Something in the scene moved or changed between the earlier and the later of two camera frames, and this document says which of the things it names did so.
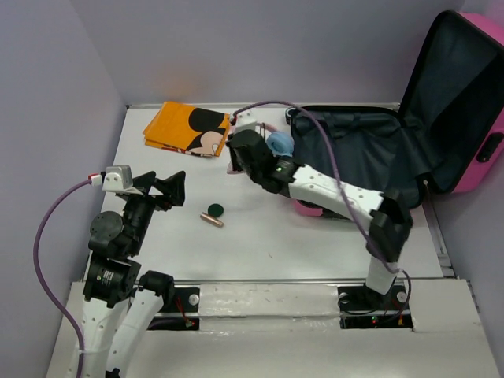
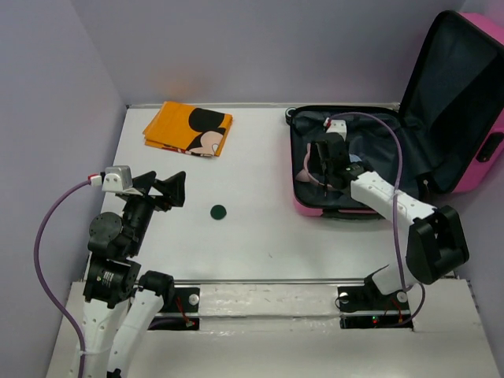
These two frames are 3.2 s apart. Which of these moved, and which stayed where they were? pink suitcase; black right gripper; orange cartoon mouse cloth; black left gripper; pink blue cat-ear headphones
Moved: black right gripper; pink blue cat-ear headphones
Stayed: orange cartoon mouse cloth; pink suitcase; black left gripper
